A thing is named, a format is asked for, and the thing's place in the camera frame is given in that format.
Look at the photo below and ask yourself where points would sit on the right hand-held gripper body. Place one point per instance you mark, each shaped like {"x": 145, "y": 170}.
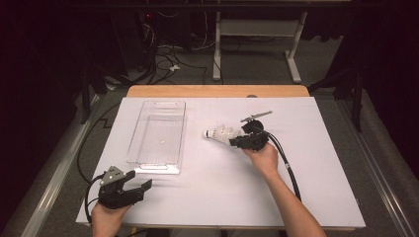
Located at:
{"x": 257, "y": 140}

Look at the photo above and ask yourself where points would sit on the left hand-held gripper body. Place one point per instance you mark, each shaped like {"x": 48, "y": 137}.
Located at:
{"x": 115, "y": 196}

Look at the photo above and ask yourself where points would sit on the clear plastic tray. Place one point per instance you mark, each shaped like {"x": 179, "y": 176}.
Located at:
{"x": 158, "y": 138}

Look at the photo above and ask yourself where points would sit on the person's right hand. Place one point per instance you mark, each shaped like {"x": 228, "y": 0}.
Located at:
{"x": 265, "y": 161}

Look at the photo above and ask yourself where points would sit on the person's left hand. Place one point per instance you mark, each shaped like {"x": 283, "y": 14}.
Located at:
{"x": 107, "y": 222}

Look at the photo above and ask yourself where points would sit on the dark round table grommet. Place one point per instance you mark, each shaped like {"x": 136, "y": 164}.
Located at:
{"x": 252, "y": 96}

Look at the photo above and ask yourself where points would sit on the white table cover sheet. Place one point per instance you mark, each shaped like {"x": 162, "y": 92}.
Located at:
{"x": 214, "y": 197}

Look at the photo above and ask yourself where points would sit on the black metal stand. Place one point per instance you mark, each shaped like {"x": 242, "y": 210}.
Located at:
{"x": 86, "y": 98}
{"x": 357, "y": 105}

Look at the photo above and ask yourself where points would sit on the white plug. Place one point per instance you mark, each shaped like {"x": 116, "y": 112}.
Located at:
{"x": 174, "y": 68}

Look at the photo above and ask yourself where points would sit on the dark computer tower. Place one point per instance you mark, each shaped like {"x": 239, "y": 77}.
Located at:
{"x": 135, "y": 39}

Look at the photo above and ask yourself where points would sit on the aluminium floor rail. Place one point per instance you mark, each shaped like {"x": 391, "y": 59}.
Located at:
{"x": 397, "y": 214}
{"x": 56, "y": 177}

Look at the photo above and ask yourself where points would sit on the white metal desk frame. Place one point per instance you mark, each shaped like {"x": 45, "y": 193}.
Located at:
{"x": 257, "y": 28}

